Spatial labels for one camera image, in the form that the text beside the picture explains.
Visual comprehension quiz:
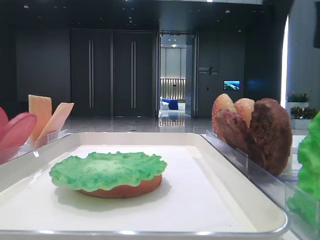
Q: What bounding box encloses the brown meat patty rear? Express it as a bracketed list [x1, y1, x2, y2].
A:
[215, 108, 249, 154]

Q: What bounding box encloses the bun slice rack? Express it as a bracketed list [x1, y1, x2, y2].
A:
[234, 98, 255, 128]
[211, 93, 237, 133]

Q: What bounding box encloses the red tomato slice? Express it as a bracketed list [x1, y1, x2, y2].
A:
[0, 107, 9, 141]
[0, 112, 37, 150]

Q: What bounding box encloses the brown meat patty front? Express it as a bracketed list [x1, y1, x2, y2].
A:
[247, 98, 293, 175]

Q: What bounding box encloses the orange cheese slice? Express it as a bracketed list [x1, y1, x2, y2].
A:
[38, 102, 74, 140]
[28, 94, 52, 142]

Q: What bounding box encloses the green lettuce leaf in rack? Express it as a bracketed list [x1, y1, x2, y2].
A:
[287, 114, 320, 230]

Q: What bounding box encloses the clear acrylic rack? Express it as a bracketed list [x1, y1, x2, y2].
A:
[202, 131, 320, 240]
[0, 129, 70, 165]

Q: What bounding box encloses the right bun slice far rack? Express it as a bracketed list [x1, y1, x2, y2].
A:
[234, 98, 255, 128]

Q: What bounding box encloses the green lettuce leaf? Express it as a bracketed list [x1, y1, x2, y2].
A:
[49, 151, 168, 192]
[287, 114, 320, 230]

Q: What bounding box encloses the left red tomato slice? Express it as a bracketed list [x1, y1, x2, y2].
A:
[0, 107, 9, 141]

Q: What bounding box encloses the clear acrylic rack right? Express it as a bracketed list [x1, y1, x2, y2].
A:
[202, 131, 320, 240]

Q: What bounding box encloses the left orange cheese slice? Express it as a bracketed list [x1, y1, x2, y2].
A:
[28, 94, 52, 142]

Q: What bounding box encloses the round bread slice on tray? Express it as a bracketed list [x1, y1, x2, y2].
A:
[77, 175, 162, 199]

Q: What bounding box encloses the white rectangular metal tray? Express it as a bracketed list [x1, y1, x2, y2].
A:
[0, 132, 289, 240]

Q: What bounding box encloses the white planter with flowers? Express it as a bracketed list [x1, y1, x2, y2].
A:
[286, 91, 318, 130]

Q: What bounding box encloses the right orange cheese slice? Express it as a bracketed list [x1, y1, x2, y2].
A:
[38, 102, 74, 140]

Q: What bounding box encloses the left bun slice far rack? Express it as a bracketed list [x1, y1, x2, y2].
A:
[211, 93, 237, 133]

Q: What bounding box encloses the brown meat patty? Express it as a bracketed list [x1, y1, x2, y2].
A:
[247, 98, 293, 175]
[215, 108, 249, 154]

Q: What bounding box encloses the right red tomato slice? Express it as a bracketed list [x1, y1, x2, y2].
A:
[0, 112, 37, 150]

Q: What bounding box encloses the small wall display screen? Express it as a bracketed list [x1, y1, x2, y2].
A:
[223, 80, 240, 91]

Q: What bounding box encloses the clear acrylic rack left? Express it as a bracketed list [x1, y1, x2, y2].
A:
[0, 129, 70, 165]

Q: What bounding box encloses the blue sofa in corridor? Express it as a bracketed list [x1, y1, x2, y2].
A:
[162, 98, 179, 110]

